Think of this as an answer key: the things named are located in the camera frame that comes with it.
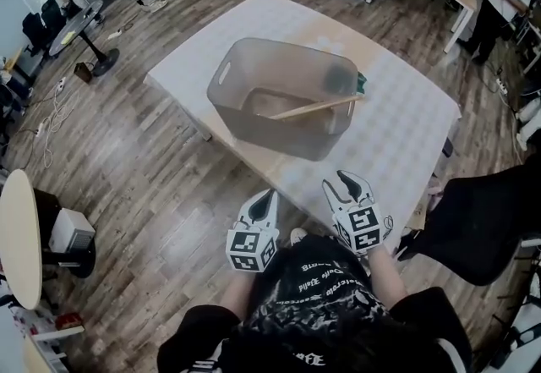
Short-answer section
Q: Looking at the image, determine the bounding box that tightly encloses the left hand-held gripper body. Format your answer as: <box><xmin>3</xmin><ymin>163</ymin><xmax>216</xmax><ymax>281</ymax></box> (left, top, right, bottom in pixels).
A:
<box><xmin>225</xmin><ymin>225</ymin><xmax>280</xmax><ymax>275</ymax></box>

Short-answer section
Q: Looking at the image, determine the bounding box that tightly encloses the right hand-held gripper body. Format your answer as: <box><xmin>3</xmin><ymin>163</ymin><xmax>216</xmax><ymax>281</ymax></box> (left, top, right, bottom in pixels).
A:
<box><xmin>331</xmin><ymin>198</ymin><xmax>386</xmax><ymax>257</ymax></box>

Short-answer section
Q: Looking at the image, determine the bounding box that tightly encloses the translucent grey plastic bin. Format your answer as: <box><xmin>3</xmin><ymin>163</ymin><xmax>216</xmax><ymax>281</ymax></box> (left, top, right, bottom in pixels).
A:
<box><xmin>205</xmin><ymin>36</ymin><xmax>361</xmax><ymax>162</ymax></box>

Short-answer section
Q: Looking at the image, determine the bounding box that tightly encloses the person's left forearm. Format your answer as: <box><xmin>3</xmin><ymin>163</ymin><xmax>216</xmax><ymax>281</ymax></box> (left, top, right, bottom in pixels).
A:
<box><xmin>218</xmin><ymin>270</ymin><xmax>257</xmax><ymax>321</ymax></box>

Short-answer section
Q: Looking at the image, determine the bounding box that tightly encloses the person's right forearm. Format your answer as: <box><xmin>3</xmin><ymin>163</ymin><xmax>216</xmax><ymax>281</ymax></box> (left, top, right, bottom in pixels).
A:
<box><xmin>363</xmin><ymin>244</ymin><xmax>410</xmax><ymax>310</ymax></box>

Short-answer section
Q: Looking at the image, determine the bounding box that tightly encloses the white desktop computer tower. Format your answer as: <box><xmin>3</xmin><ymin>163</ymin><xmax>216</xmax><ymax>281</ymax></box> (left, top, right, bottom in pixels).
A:
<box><xmin>47</xmin><ymin>207</ymin><xmax>97</xmax><ymax>255</ymax></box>

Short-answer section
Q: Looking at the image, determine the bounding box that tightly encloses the red box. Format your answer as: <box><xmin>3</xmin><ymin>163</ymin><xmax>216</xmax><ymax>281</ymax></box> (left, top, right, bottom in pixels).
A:
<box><xmin>53</xmin><ymin>311</ymin><xmax>85</xmax><ymax>331</ymax></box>

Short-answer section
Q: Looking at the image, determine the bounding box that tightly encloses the person's black printed clothing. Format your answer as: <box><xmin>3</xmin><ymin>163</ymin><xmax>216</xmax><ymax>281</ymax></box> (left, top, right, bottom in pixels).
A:
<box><xmin>156</xmin><ymin>233</ymin><xmax>473</xmax><ymax>373</ymax></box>

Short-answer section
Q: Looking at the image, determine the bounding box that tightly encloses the black office chair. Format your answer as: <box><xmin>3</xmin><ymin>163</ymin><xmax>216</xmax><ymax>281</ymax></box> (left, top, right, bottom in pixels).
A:
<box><xmin>396</xmin><ymin>159</ymin><xmax>541</xmax><ymax>287</ymax></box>
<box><xmin>40</xmin><ymin>0</ymin><xmax>67</xmax><ymax>41</ymax></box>
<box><xmin>20</xmin><ymin>11</ymin><xmax>50</xmax><ymax>58</ymax></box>

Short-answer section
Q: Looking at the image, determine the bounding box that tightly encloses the white work table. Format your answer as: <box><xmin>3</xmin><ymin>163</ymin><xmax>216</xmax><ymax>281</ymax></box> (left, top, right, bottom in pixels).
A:
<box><xmin>145</xmin><ymin>0</ymin><xmax>462</xmax><ymax>253</ymax></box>

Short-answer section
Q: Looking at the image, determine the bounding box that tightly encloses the round beige pedestal table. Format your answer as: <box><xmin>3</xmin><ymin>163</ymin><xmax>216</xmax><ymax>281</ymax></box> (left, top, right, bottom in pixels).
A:
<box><xmin>0</xmin><ymin>168</ymin><xmax>97</xmax><ymax>311</ymax></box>

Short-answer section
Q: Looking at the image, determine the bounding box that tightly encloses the dark oval pedestal table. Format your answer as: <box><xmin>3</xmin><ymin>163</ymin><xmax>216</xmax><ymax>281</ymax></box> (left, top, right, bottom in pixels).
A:
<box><xmin>47</xmin><ymin>0</ymin><xmax>122</xmax><ymax>78</ymax></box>

